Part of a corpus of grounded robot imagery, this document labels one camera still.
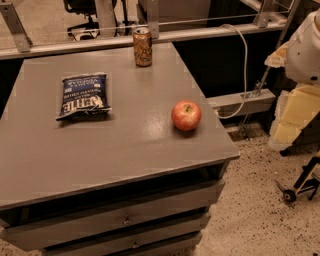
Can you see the bottom grey drawer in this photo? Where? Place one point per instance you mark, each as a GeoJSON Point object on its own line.
{"type": "Point", "coordinates": [165, 246]}

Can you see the metal railing frame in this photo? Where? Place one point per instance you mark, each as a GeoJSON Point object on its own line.
{"type": "Point", "coordinates": [266, 20]}

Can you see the red apple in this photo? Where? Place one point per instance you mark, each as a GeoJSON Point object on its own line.
{"type": "Point", "coordinates": [186, 115]}

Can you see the black wheeled cart base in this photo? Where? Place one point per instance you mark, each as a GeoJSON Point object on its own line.
{"type": "Point", "coordinates": [308, 180]}

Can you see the grey drawer cabinet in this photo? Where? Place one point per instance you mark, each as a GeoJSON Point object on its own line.
{"type": "Point", "coordinates": [51, 168]}

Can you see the middle grey drawer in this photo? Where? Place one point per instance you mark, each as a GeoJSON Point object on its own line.
{"type": "Point", "coordinates": [137, 238]}

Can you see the blue kettle chips bag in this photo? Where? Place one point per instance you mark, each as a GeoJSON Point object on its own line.
{"type": "Point", "coordinates": [83, 95]}

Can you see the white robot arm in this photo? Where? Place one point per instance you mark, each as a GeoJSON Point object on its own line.
{"type": "Point", "coordinates": [300, 57]}

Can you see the grey drawer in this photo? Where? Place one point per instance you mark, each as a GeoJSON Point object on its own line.
{"type": "Point", "coordinates": [137, 238]}
{"type": "Point", "coordinates": [165, 246]}
{"type": "Point", "coordinates": [83, 224]}

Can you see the gold soda can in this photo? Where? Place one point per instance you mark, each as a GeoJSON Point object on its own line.
{"type": "Point", "coordinates": [142, 43]}

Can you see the top grey drawer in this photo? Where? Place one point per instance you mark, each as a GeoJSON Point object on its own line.
{"type": "Point", "coordinates": [83, 224]}

